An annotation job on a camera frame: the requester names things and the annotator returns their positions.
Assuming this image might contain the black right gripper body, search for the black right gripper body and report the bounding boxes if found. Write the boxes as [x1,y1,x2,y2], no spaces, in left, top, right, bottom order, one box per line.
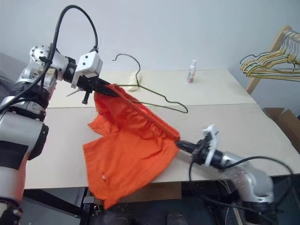
[192,138,211,165]

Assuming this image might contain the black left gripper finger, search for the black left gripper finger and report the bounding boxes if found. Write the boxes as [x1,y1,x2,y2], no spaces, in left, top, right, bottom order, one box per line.
[93,89,120,98]
[95,78,113,91]

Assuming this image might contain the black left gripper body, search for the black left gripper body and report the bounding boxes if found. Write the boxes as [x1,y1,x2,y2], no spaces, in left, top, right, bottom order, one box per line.
[75,75,99,105]

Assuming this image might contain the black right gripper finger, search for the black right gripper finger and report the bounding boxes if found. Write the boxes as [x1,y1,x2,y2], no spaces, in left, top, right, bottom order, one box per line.
[177,144,195,156]
[175,140,197,149]

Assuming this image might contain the olive green wire hanger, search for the olive green wire hanger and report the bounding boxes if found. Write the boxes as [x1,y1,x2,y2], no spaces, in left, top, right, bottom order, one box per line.
[112,53,189,114]

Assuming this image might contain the orange shorts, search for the orange shorts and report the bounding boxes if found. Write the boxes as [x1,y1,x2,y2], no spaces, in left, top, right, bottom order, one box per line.
[82,83,181,210]

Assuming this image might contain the wooden hanger rack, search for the wooden hanger rack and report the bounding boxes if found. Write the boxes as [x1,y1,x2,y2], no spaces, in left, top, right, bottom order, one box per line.
[246,25,300,95]

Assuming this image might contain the cream folded cloth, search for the cream folded cloth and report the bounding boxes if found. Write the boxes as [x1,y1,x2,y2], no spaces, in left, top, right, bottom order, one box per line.
[122,71,144,92]

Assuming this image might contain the brown cardboard sheet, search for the brown cardboard sheet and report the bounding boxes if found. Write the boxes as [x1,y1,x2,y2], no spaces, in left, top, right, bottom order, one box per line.
[116,184,183,203]

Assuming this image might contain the white spray bottle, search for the white spray bottle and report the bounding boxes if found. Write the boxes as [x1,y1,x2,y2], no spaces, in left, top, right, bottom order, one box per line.
[186,59,198,84]

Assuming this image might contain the open cardboard box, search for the open cardboard box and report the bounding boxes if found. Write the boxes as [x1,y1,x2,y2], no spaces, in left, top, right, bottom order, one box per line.
[263,107,300,153]

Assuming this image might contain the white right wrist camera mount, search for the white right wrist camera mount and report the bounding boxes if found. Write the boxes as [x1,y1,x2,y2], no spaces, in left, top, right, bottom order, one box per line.
[202,124,222,167]

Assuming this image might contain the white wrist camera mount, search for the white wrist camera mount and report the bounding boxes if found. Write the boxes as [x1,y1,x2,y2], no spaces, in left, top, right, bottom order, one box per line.
[71,52,104,89]
[202,124,222,167]

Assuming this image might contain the black handled scissors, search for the black handled scissors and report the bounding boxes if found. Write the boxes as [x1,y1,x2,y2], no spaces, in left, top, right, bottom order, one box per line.
[65,90,82,98]

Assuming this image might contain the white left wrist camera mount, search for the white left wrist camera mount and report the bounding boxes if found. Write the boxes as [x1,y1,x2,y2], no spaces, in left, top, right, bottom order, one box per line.
[71,52,104,89]

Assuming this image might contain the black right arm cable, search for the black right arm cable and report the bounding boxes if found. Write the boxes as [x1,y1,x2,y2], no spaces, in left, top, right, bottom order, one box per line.
[188,156,295,225]

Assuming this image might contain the black metal table frame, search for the black metal table frame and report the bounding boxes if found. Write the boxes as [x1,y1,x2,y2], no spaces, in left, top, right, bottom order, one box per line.
[23,180,300,225]

